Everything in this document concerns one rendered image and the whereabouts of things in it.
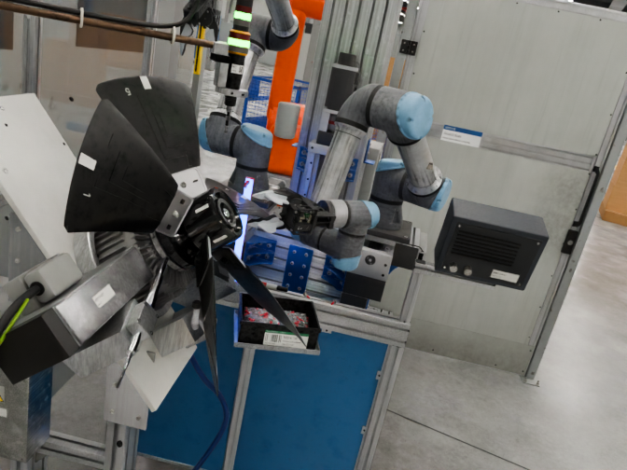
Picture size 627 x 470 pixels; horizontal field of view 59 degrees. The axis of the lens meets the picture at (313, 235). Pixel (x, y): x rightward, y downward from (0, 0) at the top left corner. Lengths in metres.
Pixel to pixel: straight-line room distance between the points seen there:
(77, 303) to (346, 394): 1.09
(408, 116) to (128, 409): 0.97
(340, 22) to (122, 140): 1.22
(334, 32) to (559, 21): 1.35
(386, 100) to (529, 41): 1.63
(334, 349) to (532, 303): 1.79
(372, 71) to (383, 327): 0.91
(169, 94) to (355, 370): 1.01
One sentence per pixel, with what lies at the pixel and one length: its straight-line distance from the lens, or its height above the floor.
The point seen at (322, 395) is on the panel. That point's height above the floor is 0.54.
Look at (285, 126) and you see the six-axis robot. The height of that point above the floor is 0.84.
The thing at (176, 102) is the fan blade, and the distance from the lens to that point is 1.30.
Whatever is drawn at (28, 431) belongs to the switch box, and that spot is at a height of 0.70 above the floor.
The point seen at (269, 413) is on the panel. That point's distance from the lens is 1.93.
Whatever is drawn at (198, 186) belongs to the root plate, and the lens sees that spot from 1.22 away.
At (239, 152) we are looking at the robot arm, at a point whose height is 1.18.
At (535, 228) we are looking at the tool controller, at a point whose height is 1.24.
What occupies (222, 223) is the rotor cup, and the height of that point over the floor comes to 1.22.
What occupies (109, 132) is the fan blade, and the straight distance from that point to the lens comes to 0.98.
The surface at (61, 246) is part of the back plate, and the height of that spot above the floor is 1.12.
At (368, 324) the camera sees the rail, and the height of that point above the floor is 0.83.
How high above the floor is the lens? 1.59
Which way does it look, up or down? 19 degrees down
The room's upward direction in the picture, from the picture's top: 12 degrees clockwise
